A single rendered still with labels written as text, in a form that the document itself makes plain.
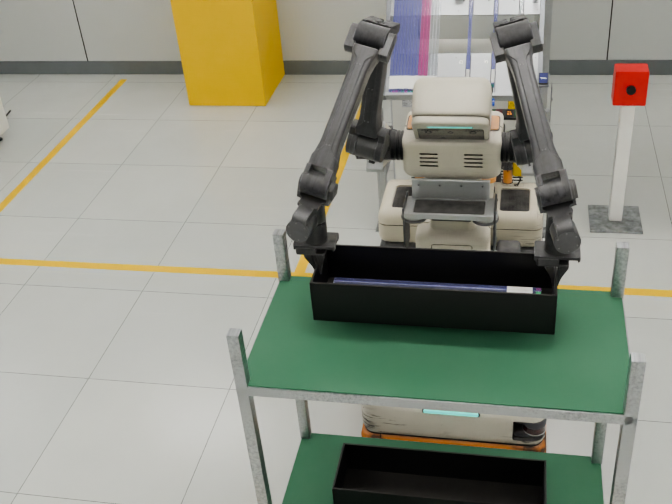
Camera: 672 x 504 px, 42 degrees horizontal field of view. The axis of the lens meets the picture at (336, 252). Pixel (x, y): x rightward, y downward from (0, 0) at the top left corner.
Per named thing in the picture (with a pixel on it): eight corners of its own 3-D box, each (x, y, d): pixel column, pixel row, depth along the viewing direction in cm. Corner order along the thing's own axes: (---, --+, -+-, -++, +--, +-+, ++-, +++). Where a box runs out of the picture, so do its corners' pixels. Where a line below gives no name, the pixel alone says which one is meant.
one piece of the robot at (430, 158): (401, 258, 299) (390, 104, 258) (515, 263, 291) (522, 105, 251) (391, 314, 280) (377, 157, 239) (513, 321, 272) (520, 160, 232)
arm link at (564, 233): (572, 175, 192) (533, 184, 194) (583, 202, 182) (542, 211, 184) (580, 220, 198) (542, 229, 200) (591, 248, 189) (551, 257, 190)
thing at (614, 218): (642, 234, 413) (664, 78, 370) (589, 232, 418) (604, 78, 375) (638, 208, 433) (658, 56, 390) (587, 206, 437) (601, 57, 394)
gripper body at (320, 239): (334, 253, 209) (332, 227, 205) (293, 251, 212) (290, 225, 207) (339, 238, 215) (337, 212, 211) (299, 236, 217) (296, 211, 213)
